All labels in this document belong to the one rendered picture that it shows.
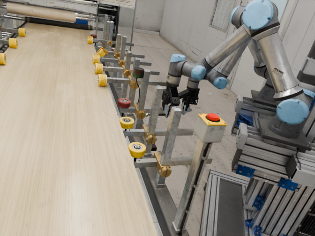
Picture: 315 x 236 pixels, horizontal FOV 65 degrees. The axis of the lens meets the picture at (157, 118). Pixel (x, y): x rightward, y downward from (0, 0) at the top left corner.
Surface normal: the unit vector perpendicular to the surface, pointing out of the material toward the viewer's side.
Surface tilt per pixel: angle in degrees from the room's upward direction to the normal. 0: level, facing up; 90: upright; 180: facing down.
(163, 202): 0
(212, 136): 90
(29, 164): 0
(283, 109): 96
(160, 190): 0
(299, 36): 90
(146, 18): 90
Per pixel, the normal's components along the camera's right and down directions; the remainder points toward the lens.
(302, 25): -0.95, -0.04
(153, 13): 0.25, 0.48
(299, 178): -0.25, 0.40
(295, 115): -0.49, 0.41
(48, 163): 0.18, -0.87
